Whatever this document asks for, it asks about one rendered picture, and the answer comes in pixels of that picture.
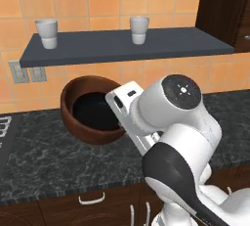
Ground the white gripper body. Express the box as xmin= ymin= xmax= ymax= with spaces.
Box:
xmin=124 ymin=122 xmax=164 ymax=157

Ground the large brown bowl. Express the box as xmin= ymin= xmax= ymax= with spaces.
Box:
xmin=60 ymin=74 xmax=128 ymax=146

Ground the dark wood base cabinet door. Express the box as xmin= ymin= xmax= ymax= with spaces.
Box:
xmin=205 ymin=163 xmax=250 ymax=199
xmin=139 ymin=184 xmax=165 ymax=226

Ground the dark wood drawer front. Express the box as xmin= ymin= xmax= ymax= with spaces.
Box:
xmin=36 ymin=184 xmax=143 ymax=226
xmin=0 ymin=200 xmax=45 ymax=226

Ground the white cup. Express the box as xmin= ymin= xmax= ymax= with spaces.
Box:
xmin=34 ymin=18 xmax=59 ymax=50
xmin=129 ymin=15 xmax=150 ymax=46

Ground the black hob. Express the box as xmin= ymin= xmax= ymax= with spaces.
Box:
xmin=0 ymin=113 xmax=22 ymax=179

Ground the white drawer handle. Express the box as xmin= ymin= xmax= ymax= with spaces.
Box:
xmin=77 ymin=192 xmax=106 ymax=205

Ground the dark grey wall shelf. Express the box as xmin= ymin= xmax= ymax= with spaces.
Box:
xmin=19 ymin=26 xmax=235 ymax=68

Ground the grey wall socket plate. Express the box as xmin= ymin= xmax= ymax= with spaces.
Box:
xmin=29 ymin=67 xmax=48 ymax=83
xmin=8 ymin=60 xmax=31 ymax=84

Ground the dark wood wall cabinet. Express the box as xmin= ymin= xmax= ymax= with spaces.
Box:
xmin=232 ymin=6 xmax=250 ymax=54

